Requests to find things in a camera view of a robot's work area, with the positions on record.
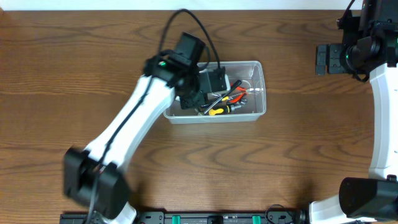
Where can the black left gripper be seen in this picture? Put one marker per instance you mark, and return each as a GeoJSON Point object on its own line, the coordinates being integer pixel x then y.
{"type": "Point", "coordinates": [191, 101]}

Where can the small black-handled hammer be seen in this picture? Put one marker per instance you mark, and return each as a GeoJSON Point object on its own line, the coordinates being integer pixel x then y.
{"type": "Point", "coordinates": [219, 99]}

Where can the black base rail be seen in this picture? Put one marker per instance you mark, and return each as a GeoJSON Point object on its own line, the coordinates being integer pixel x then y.
{"type": "Point", "coordinates": [274, 214]}

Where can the clear plastic container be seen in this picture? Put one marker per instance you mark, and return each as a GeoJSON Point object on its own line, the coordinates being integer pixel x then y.
{"type": "Point", "coordinates": [251, 74]}

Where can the red handled pliers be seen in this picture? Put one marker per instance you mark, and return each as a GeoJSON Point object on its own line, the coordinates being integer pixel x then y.
{"type": "Point", "coordinates": [243, 94]}

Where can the blue white screwdriver box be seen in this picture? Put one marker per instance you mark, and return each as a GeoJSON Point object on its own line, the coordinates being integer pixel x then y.
{"type": "Point", "coordinates": [226, 81]}

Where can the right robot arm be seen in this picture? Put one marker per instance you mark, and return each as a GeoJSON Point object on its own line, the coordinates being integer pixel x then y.
{"type": "Point", "coordinates": [368, 52]}

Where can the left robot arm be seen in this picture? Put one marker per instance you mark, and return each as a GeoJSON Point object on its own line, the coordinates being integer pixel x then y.
{"type": "Point", "coordinates": [94, 177]}

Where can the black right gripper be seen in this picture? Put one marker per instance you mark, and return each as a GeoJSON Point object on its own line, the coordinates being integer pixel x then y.
{"type": "Point", "coordinates": [333, 59]}

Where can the yellow black stubby screwdriver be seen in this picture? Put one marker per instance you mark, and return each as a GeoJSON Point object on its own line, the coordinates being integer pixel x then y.
{"type": "Point", "coordinates": [225, 109]}

